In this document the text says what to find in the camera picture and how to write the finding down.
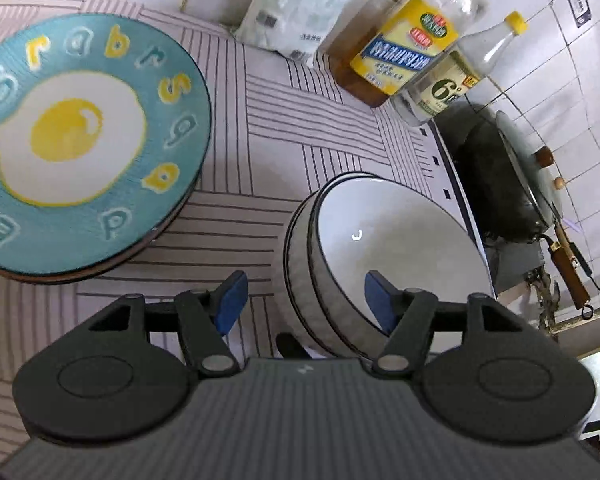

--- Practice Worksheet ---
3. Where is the blue fried egg plate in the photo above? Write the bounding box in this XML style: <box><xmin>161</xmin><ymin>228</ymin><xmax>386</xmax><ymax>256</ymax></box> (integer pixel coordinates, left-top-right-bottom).
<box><xmin>0</xmin><ymin>12</ymin><xmax>214</xmax><ymax>276</ymax></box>

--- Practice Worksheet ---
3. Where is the dark wok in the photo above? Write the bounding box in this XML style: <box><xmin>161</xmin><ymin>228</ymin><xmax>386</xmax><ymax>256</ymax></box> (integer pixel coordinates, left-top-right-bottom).
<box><xmin>437</xmin><ymin>102</ymin><xmax>556</xmax><ymax>247</ymax></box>

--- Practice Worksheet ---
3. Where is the wooden handle spatula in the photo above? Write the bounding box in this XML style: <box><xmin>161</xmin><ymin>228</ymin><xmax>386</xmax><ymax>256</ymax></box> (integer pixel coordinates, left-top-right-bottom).
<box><xmin>545</xmin><ymin>220</ymin><xmax>595</xmax><ymax>319</ymax></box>

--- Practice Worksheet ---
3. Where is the striped table mat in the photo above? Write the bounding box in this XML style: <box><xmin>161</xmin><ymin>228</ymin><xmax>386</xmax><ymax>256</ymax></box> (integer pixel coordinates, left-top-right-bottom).
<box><xmin>0</xmin><ymin>0</ymin><xmax>483</xmax><ymax>393</ymax></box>

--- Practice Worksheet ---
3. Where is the white plastic packet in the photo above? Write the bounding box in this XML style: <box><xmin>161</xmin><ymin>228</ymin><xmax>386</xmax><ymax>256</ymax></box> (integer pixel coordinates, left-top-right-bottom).
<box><xmin>232</xmin><ymin>0</ymin><xmax>367</xmax><ymax>67</ymax></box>

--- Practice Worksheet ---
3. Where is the white ribbed bowl dark rim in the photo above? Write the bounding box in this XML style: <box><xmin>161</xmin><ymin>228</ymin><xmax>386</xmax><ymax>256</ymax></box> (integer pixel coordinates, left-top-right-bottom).
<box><xmin>270</xmin><ymin>172</ymin><xmax>381</xmax><ymax>360</ymax></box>
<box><xmin>305</xmin><ymin>175</ymin><xmax>497</xmax><ymax>361</ymax></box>

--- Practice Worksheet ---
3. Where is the black wok with glass lid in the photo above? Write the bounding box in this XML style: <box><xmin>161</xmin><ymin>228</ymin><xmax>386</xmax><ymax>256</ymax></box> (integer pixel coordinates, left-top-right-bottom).
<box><xmin>420</xmin><ymin>125</ymin><xmax>548</xmax><ymax>293</ymax></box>

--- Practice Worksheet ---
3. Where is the wall sticker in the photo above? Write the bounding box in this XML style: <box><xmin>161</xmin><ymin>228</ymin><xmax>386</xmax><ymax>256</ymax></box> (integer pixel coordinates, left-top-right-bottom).
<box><xmin>565</xmin><ymin>0</ymin><xmax>599</xmax><ymax>29</ymax></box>

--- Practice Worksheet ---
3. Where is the clear vinegar bottle yellow cap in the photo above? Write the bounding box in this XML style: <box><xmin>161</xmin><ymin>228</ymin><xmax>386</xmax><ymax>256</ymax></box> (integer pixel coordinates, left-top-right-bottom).
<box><xmin>392</xmin><ymin>11</ymin><xmax>530</xmax><ymax>129</ymax></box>

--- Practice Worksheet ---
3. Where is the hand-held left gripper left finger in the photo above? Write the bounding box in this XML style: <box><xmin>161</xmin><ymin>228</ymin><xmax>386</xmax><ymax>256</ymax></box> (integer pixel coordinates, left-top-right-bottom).
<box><xmin>85</xmin><ymin>270</ymin><xmax>249</xmax><ymax>377</ymax></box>

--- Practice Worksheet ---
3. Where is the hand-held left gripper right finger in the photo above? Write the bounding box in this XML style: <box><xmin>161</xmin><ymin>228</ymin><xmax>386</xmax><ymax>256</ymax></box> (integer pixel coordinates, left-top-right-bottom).
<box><xmin>364</xmin><ymin>270</ymin><xmax>531</xmax><ymax>377</ymax></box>

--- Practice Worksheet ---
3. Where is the yellow label cooking wine bottle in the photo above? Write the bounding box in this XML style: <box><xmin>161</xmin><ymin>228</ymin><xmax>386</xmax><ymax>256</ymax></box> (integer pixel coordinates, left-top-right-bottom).
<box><xmin>330</xmin><ymin>0</ymin><xmax>501</xmax><ymax>109</ymax></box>

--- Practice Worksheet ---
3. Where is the glass lid wooden knob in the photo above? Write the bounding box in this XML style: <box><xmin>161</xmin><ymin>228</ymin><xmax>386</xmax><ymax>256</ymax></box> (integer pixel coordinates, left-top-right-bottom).
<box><xmin>495</xmin><ymin>110</ymin><xmax>569</xmax><ymax>227</ymax></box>

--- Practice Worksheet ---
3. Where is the black cable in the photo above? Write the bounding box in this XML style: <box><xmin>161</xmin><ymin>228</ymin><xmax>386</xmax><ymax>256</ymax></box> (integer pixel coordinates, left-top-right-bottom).
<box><xmin>555</xmin><ymin>225</ymin><xmax>600</xmax><ymax>297</ymax></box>

